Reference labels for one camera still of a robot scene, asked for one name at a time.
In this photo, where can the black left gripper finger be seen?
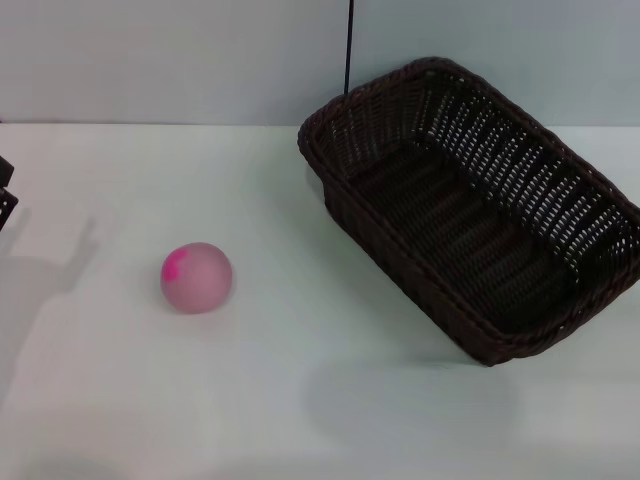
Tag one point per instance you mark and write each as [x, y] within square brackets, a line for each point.
[7, 206]
[5, 170]

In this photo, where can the dark brown wicker basket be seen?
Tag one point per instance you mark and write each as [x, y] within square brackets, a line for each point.
[450, 225]

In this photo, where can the pink ball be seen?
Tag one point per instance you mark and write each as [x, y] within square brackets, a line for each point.
[200, 280]

